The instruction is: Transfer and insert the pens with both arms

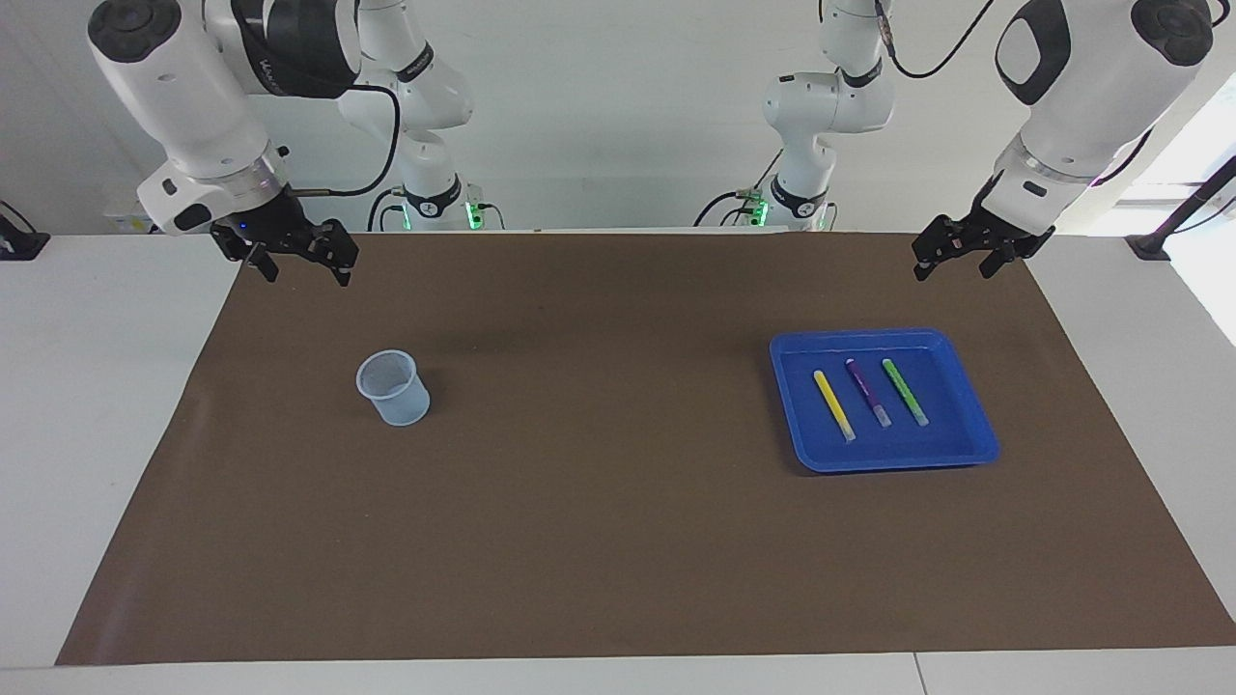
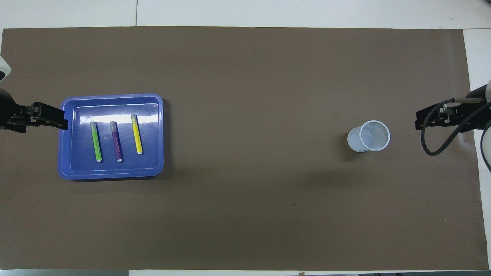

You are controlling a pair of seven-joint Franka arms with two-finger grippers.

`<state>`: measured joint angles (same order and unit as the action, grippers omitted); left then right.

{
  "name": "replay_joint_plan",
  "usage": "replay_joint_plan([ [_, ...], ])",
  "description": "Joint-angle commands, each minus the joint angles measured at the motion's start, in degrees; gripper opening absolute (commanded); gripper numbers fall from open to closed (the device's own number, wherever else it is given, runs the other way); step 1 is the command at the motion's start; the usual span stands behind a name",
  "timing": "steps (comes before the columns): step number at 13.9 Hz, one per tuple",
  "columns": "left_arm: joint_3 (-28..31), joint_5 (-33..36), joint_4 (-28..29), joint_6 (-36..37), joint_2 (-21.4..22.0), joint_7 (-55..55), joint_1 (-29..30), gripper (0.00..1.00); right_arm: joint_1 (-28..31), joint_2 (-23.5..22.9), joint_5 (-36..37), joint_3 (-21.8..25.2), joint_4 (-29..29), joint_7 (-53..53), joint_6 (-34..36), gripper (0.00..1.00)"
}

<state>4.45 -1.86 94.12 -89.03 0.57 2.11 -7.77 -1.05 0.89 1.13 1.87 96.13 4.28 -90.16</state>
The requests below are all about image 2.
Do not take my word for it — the yellow marker pen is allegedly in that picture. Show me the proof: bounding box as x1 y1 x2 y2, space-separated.
131 114 143 155

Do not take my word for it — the clear plastic cup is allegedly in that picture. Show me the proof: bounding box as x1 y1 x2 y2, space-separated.
347 120 391 153

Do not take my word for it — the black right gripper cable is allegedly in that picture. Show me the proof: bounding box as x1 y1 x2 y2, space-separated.
420 98 491 172

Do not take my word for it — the blue plastic tray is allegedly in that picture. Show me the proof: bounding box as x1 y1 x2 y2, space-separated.
58 94 164 181

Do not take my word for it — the green marker pen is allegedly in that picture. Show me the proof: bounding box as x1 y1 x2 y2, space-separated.
90 122 102 163

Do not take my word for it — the purple marker pen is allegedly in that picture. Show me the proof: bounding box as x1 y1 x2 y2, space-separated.
110 121 123 163

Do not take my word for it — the brown table mat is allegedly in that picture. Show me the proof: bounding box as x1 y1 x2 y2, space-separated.
0 26 489 271

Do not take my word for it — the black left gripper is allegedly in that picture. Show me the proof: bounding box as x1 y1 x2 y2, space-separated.
0 89 69 133

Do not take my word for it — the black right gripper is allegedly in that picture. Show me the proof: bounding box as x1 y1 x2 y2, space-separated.
415 86 491 133

